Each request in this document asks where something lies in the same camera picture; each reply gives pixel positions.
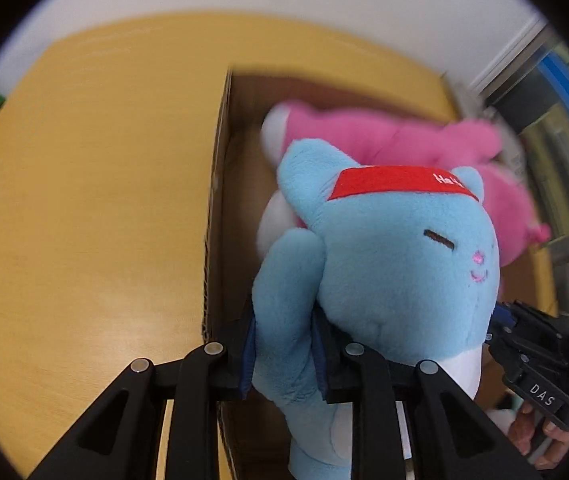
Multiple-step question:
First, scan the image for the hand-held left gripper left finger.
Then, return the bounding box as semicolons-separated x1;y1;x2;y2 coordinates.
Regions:
28;305;261;480

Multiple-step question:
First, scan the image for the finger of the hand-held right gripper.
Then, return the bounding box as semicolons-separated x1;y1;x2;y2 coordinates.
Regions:
485;301;564;363

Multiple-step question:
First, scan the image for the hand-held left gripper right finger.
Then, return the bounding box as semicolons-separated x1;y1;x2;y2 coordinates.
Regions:
313;310;541;480

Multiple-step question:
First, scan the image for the blue plush toy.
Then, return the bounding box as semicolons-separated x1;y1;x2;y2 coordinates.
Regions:
252;137;503;480

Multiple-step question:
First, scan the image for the cardboard box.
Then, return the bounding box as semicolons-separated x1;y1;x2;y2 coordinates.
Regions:
199;65;561;480

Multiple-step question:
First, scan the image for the person's right hand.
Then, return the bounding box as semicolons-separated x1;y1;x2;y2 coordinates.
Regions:
508;402;569;472

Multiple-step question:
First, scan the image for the pink plush toy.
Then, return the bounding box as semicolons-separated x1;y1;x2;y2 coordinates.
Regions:
257;101;553;267

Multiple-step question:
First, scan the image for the white window frame post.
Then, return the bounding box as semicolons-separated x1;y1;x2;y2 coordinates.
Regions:
464;17;552;106

